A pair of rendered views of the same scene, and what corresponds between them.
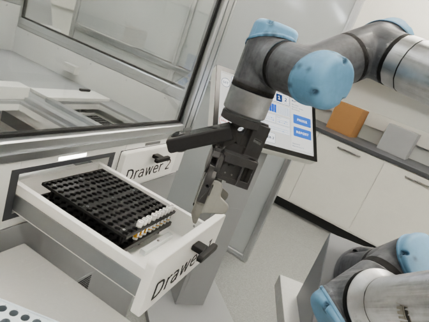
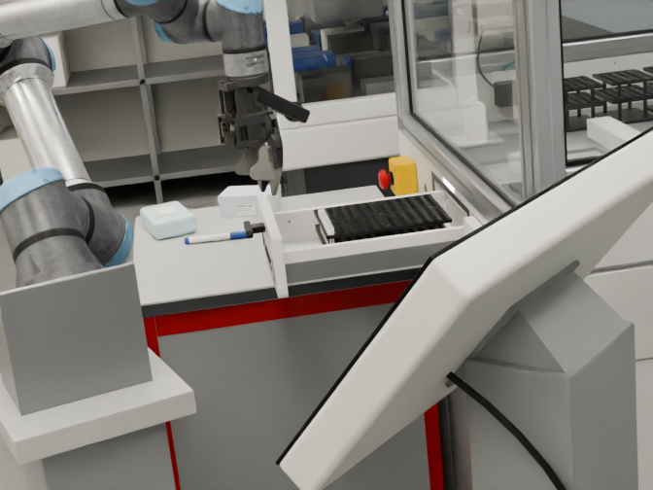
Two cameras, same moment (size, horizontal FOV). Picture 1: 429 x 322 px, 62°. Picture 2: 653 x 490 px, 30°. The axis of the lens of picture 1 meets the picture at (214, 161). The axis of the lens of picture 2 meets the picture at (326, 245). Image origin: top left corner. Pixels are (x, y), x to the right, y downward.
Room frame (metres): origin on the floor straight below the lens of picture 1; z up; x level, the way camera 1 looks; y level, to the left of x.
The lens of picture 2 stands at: (2.52, -0.81, 1.51)
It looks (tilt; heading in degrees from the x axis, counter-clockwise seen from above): 18 degrees down; 155
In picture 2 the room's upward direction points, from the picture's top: 6 degrees counter-clockwise
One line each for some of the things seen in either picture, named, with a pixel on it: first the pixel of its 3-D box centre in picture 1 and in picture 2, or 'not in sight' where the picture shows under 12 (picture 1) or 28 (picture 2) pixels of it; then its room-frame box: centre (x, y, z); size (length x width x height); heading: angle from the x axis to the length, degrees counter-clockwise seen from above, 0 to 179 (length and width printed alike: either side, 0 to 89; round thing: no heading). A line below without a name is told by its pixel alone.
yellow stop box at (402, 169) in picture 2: not in sight; (401, 177); (0.41, 0.38, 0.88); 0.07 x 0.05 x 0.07; 161
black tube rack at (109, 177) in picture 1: (108, 210); (382, 230); (0.68, 0.18, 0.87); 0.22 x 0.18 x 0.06; 71
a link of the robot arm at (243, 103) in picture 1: (246, 103); (247, 64); (0.61, -0.02, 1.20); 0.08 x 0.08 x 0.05
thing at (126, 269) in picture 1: (105, 209); (387, 232); (0.69, 0.18, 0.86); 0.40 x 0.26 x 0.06; 71
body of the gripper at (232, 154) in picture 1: (234, 148); (248, 111); (0.61, -0.02, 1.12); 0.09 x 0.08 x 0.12; 95
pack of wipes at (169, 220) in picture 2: not in sight; (167, 220); (0.01, 0.00, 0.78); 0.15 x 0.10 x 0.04; 174
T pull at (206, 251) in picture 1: (202, 249); (255, 228); (0.61, -0.04, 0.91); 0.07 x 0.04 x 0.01; 161
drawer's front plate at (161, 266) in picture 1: (185, 255); (271, 243); (0.62, -0.01, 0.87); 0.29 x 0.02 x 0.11; 161
